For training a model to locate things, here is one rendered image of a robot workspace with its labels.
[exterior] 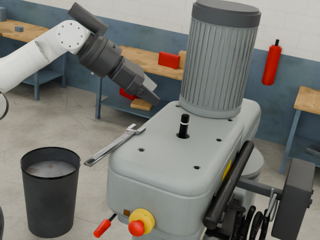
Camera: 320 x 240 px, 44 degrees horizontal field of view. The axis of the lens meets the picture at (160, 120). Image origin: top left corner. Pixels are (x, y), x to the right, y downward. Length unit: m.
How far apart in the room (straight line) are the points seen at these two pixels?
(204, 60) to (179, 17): 4.37
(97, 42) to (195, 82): 0.36
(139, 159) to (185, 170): 0.11
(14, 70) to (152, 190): 0.41
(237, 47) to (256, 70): 4.20
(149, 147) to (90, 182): 3.23
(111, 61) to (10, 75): 0.23
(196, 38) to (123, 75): 0.30
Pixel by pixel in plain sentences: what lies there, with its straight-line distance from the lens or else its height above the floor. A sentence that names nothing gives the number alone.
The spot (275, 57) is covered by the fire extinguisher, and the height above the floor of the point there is 1.17.
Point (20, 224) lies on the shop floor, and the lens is 3.74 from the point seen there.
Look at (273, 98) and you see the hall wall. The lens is 5.43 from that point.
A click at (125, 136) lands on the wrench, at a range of 1.03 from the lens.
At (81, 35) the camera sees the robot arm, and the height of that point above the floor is 2.15.
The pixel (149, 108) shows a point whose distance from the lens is 5.32.
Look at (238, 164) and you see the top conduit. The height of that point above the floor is 1.81.
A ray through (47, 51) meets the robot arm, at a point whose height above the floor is 2.09.
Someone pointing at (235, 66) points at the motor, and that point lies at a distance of 1.18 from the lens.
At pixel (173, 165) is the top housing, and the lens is 0.94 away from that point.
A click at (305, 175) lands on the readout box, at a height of 1.73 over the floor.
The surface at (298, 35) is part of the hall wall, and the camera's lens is 5.22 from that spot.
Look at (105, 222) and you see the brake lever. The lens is 1.04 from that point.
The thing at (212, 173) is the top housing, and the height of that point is 1.88.
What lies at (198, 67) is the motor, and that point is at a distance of 1.18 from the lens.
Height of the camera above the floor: 2.37
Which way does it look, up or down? 25 degrees down
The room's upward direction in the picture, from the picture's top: 7 degrees clockwise
